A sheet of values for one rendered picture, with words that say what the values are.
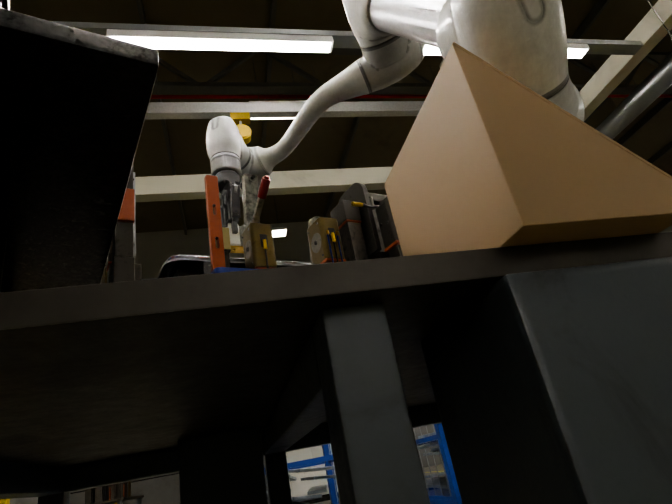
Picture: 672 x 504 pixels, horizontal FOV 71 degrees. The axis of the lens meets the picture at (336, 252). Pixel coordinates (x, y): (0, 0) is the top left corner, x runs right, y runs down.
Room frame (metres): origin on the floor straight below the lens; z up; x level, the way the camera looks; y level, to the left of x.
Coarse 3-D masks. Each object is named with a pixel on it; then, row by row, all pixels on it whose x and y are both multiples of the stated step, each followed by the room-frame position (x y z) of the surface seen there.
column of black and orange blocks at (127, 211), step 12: (132, 168) 0.85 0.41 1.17; (132, 180) 0.85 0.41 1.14; (132, 192) 0.85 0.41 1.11; (132, 204) 0.85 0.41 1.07; (120, 216) 0.84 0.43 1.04; (132, 216) 0.85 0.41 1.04; (120, 228) 0.84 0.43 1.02; (132, 228) 0.85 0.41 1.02; (120, 240) 0.84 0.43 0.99; (132, 240) 0.85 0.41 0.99; (120, 252) 0.84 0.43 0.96; (132, 252) 0.85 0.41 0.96; (120, 264) 0.84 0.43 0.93; (132, 264) 0.85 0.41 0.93; (120, 276) 0.84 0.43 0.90; (132, 276) 0.85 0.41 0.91
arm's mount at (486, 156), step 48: (432, 96) 0.59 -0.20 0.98; (480, 96) 0.50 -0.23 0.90; (528, 96) 0.52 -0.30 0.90; (432, 144) 0.63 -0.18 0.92; (480, 144) 0.52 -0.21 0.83; (528, 144) 0.51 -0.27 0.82; (576, 144) 0.53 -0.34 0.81; (432, 192) 0.67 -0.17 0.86; (480, 192) 0.55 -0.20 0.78; (528, 192) 0.51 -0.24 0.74; (576, 192) 0.53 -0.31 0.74; (624, 192) 0.54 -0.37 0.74; (432, 240) 0.71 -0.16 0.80; (480, 240) 0.59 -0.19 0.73; (528, 240) 0.55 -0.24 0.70; (576, 240) 0.59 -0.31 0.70
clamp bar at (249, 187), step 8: (248, 176) 1.02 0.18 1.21; (256, 176) 1.03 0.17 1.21; (240, 184) 1.05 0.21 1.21; (248, 184) 1.02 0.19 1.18; (256, 184) 1.03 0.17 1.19; (248, 192) 1.02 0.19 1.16; (256, 192) 1.03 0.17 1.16; (248, 200) 1.02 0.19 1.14; (256, 200) 1.04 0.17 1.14; (248, 208) 1.03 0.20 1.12; (248, 216) 1.03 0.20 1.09; (248, 224) 1.03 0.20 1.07
